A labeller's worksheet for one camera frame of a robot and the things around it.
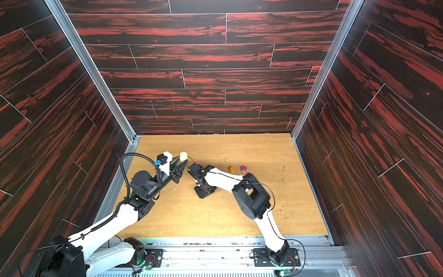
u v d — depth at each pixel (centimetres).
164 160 60
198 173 76
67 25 70
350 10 67
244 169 101
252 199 53
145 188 59
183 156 72
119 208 55
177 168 67
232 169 100
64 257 45
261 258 73
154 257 72
